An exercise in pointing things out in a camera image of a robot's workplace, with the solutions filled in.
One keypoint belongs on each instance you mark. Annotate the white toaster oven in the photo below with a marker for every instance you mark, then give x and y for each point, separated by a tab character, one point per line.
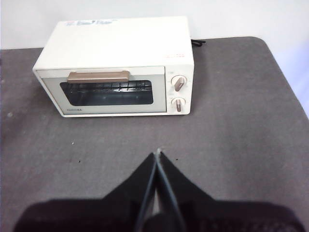
116	43

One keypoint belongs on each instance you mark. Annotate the beige oven knob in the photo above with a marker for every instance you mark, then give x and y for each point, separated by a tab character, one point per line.
178	104
179	83

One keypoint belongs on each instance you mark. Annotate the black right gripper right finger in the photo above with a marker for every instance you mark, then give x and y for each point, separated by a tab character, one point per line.
217	215

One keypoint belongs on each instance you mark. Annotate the metal oven rack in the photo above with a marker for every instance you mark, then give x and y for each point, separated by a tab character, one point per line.
120	85

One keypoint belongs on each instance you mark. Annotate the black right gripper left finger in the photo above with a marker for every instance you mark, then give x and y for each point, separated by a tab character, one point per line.
96	215

